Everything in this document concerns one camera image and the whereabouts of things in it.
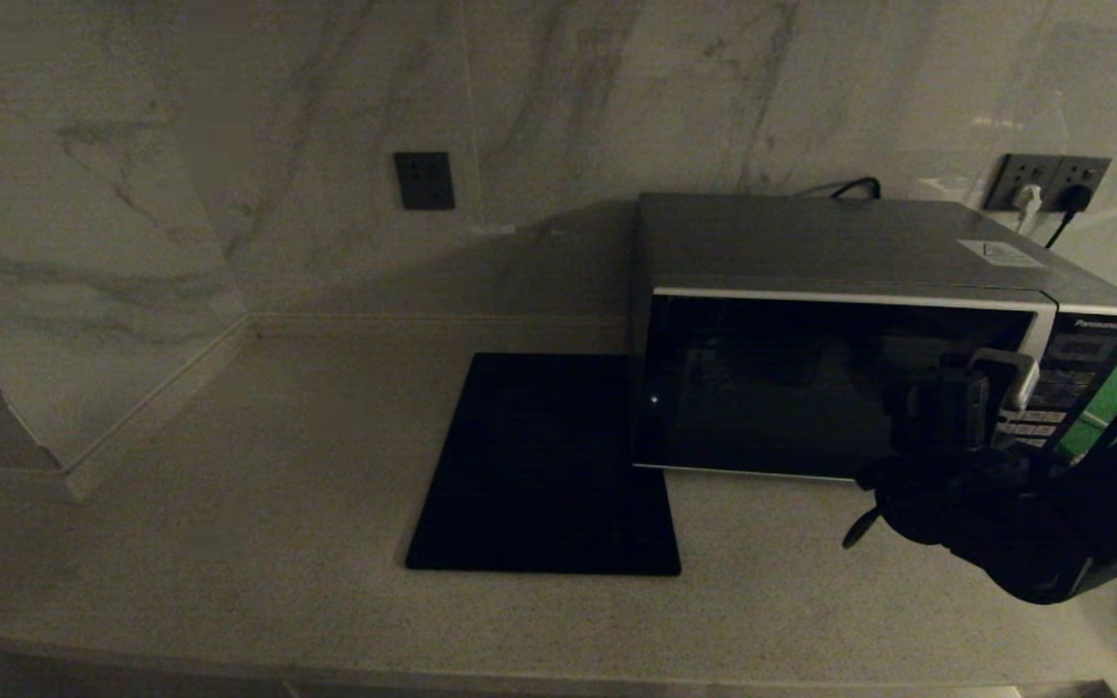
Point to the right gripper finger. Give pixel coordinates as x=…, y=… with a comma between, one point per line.
x=1012, y=383
x=946, y=412

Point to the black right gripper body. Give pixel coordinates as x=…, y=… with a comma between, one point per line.
x=956, y=494

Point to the dark glass microwave door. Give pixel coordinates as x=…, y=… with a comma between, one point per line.
x=772, y=388

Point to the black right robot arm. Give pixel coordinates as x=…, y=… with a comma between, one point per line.
x=1092, y=533

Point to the silver Panasonic microwave oven body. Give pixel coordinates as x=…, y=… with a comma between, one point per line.
x=811, y=242

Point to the white power plug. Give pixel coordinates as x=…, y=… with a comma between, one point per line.
x=1027, y=201

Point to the black glass induction cooktop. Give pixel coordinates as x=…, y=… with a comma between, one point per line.
x=539, y=465

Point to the dark single wall socket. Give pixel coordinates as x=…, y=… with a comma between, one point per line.
x=425, y=181

